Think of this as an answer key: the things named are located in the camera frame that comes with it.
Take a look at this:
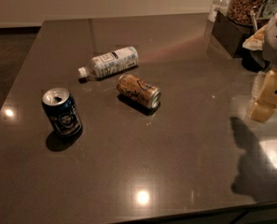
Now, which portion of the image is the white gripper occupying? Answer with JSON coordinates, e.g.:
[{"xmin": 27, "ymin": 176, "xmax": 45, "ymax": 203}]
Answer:
[{"xmin": 247, "ymin": 12, "xmax": 277, "ymax": 123}]

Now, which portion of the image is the dark blue pepsi can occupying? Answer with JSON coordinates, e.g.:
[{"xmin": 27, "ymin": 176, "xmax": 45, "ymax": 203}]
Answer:
[{"xmin": 42, "ymin": 88, "xmax": 83, "ymax": 138}]

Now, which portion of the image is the orange soda can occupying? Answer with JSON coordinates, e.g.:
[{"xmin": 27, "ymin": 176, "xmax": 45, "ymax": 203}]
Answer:
[{"xmin": 117, "ymin": 75, "xmax": 161, "ymax": 109}]

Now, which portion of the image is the snack bag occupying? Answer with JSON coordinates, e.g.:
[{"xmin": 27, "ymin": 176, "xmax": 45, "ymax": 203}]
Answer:
[{"xmin": 242, "ymin": 25, "xmax": 267, "ymax": 51}]

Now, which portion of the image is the dark brown box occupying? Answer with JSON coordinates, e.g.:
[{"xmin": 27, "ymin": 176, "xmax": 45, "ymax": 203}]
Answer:
[{"xmin": 212, "ymin": 11, "xmax": 252, "ymax": 58}]

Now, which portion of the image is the glass jar of nuts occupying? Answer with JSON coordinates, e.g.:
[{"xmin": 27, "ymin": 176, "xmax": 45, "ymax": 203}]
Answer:
[{"xmin": 227, "ymin": 0, "xmax": 277, "ymax": 26}]

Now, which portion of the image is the upright clear water bottle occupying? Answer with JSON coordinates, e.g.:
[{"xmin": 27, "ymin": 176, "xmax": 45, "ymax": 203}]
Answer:
[{"xmin": 208, "ymin": 0, "xmax": 230, "ymax": 22}]

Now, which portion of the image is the clear plastic water bottle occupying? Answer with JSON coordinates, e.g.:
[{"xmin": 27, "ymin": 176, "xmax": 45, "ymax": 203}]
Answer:
[{"xmin": 78, "ymin": 47, "xmax": 138, "ymax": 79}]

